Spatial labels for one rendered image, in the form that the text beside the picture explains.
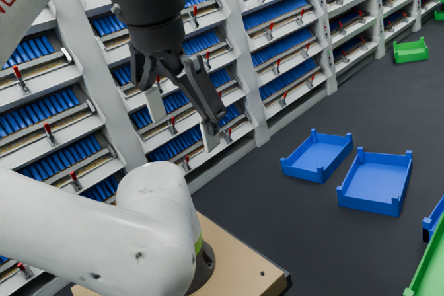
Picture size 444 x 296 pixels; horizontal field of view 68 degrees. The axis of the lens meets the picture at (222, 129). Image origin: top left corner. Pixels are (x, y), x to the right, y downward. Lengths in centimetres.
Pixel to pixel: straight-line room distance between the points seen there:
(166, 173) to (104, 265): 21
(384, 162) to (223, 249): 92
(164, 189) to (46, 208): 19
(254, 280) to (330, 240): 54
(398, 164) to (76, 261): 128
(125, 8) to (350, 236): 100
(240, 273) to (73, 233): 38
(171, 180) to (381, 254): 76
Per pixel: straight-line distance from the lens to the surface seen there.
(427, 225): 116
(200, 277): 72
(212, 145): 53
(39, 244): 47
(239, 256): 75
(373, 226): 124
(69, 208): 47
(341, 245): 118
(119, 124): 130
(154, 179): 60
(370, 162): 153
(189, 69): 44
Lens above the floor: 85
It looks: 24 degrees down
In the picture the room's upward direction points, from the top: 17 degrees counter-clockwise
